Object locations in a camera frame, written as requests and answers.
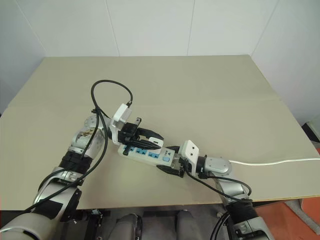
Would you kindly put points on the grey white box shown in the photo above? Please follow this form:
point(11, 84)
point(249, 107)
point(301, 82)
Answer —
point(313, 130)

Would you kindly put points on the dark grey rounded shape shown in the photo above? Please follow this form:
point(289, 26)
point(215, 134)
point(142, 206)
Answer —
point(185, 225)
point(128, 225)

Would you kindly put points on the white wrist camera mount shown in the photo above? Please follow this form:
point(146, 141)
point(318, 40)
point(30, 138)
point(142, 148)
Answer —
point(190, 148)
point(120, 115)

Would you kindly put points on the black metal frame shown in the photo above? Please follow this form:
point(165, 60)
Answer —
point(96, 222)

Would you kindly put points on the white charger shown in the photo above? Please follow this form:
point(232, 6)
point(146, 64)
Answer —
point(159, 150)

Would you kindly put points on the white power strip blue sockets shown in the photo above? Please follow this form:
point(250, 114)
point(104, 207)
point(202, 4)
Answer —
point(140, 153)

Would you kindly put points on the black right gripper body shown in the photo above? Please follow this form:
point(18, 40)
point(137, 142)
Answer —
point(182, 168)

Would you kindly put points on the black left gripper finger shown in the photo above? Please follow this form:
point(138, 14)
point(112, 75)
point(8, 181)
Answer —
point(151, 133)
point(147, 144)

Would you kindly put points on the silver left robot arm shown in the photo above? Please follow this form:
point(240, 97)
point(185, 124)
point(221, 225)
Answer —
point(82, 140)

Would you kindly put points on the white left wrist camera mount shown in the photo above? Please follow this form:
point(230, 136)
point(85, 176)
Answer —
point(120, 115)

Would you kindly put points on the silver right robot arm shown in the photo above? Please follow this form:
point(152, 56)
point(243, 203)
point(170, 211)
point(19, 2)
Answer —
point(220, 165)

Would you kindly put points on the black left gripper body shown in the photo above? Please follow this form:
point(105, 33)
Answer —
point(129, 133)

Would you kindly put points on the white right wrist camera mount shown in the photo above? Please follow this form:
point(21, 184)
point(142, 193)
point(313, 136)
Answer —
point(190, 148)

